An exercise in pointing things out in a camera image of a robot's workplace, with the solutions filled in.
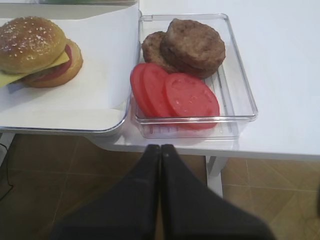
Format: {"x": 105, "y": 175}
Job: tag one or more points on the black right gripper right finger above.
{"x": 191, "y": 211}

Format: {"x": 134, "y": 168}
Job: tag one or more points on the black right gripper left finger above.
{"x": 127, "y": 212}

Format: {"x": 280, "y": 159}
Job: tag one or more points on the sesame top bun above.
{"x": 29, "y": 44}

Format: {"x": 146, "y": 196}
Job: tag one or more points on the red tomato slice front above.
{"x": 188, "y": 96}

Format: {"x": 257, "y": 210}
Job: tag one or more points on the red tomato slice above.
{"x": 188, "y": 96}
{"x": 153, "y": 80}
{"x": 136, "y": 78}

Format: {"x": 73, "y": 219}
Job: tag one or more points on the white paper sheet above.
{"x": 105, "y": 75}

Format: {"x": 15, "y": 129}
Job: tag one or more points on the red tomato slice back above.
{"x": 136, "y": 78}

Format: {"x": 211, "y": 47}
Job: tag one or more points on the clear patty tomato container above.
{"x": 229, "y": 83}

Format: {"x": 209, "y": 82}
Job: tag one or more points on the red tomato slice middle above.
{"x": 153, "y": 80}

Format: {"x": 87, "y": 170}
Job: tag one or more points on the white serving tray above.
{"x": 75, "y": 110}

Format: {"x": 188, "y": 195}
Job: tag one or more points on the tomato slice in burger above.
{"x": 62, "y": 68}

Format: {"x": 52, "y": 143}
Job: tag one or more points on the bottom bun of burger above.
{"x": 76, "y": 65}

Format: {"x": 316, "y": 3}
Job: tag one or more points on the patty in burger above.
{"x": 39, "y": 74}

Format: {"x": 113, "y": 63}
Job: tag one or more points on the brown meat patty front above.
{"x": 193, "y": 48}

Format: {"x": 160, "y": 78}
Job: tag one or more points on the brown meat patty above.
{"x": 152, "y": 52}
{"x": 193, "y": 48}

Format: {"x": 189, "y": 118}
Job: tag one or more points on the brown meat patty back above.
{"x": 152, "y": 52}

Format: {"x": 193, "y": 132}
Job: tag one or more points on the yellow cheese slice on burger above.
{"x": 6, "y": 78}

